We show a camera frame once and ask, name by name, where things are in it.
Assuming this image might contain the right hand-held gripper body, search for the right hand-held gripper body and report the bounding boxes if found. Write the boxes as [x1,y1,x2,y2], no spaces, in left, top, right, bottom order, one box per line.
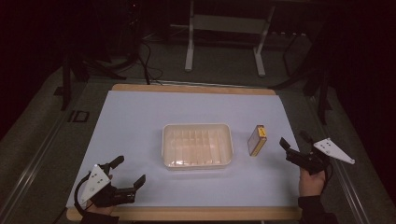
[286,137,356,175]

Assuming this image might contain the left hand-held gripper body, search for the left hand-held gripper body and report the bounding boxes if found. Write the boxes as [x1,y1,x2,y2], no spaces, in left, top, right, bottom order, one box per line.
[79,163,137,208]

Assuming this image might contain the yellow box with clear lid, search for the yellow box with clear lid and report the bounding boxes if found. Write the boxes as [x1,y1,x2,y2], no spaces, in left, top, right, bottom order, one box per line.
[247,124,268,158]

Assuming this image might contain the white ribbed plastic tray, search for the white ribbed plastic tray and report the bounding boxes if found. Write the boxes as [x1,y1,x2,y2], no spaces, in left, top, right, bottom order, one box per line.
[161,122,234,171]

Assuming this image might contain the person's right hand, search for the person's right hand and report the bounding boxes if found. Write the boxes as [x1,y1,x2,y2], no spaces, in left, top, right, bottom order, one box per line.
[298,168,327,198]

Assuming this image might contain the person's left hand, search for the person's left hand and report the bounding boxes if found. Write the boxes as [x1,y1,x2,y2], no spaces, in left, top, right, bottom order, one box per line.
[85,200,117,217]

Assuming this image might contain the pale table mat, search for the pale table mat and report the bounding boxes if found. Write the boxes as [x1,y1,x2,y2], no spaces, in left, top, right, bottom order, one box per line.
[65,90,302,209]

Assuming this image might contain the black tripod stand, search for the black tripod stand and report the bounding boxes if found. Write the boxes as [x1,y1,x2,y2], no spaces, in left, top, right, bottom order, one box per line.
[60,50,127,112]
[270,34,333,126]

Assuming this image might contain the white metal stand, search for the white metal stand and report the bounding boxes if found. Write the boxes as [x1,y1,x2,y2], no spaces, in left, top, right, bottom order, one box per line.
[170,0,276,78]

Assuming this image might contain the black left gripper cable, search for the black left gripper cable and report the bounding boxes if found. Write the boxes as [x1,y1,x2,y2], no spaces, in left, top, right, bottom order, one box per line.
[73,172,94,217]

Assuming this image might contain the black rectangular floor frame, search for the black rectangular floor frame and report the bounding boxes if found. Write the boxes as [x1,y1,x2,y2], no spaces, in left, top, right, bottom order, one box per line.
[67,109,91,123]

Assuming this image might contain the black floor cable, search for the black floor cable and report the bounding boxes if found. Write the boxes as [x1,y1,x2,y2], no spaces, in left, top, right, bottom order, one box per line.
[135,40,164,86]

